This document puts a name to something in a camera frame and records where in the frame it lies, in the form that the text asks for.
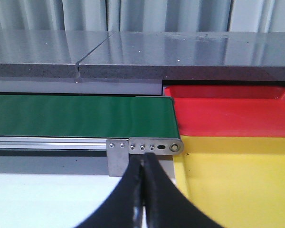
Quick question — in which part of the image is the steel conveyor support bracket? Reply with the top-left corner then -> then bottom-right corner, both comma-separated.
106,139 -> 129,177

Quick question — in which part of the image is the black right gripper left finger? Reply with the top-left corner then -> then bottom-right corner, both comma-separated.
77,157 -> 143,228

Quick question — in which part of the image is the aluminium conveyor frame rail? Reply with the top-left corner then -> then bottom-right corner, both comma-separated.
0,136 -> 106,151

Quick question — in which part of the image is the red plastic tray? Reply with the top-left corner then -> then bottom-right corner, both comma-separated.
165,85 -> 285,137

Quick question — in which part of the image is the white pleated curtain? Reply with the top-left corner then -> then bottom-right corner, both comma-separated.
0,0 -> 285,32

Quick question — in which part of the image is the steel conveyor end plate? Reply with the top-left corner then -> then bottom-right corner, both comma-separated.
128,137 -> 184,155

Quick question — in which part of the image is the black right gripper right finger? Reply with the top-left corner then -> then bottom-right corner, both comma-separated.
143,153 -> 221,228

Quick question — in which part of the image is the green conveyor belt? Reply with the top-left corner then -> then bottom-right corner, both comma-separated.
0,95 -> 179,138

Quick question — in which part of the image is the grey stone counter slab right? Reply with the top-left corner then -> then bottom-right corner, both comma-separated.
79,32 -> 285,95

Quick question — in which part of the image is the yellow plastic tray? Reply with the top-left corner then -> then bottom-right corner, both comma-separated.
173,136 -> 285,228

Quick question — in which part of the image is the grey stone counter slab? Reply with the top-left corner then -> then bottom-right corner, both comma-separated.
0,29 -> 114,95
79,32 -> 285,95

